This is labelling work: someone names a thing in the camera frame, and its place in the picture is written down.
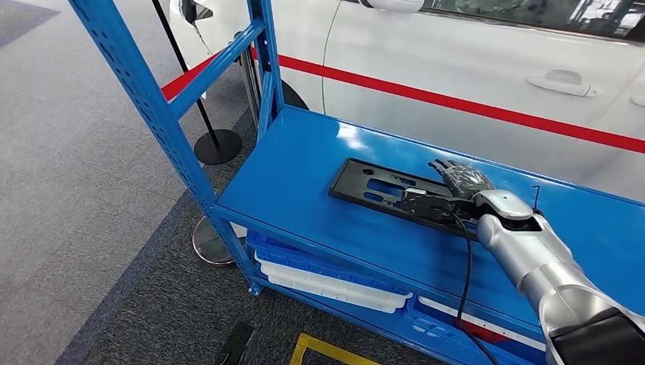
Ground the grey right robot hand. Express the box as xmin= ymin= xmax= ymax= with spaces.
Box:
xmin=428 ymin=159 xmax=497 ymax=200

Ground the black plastic plate part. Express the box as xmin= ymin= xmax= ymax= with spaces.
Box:
xmin=328 ymin=157 xmax=486 ymax=239

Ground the red flat part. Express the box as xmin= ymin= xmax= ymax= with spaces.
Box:
xmin=460 ymin=319 xmax=511 ymax=347

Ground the blue metal shelf rack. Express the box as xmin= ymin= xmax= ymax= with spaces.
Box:
xmin=68 ymin=0 xmax=645 ymax=365

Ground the red barrier belt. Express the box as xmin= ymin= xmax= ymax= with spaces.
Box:
xmin=160 ymin=46 xmax=645 ymax=155

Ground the white car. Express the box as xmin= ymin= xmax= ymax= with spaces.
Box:
xmin=168 ymin=0 xmax=645 ymax=204

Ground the black camera cable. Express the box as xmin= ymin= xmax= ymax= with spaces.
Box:
xmin=450 ymin=213 xmax=500 ymax=365

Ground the black stanchion post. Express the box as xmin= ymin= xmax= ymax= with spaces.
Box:
xmin=151 ymin=0 xmax=243 ymax=167

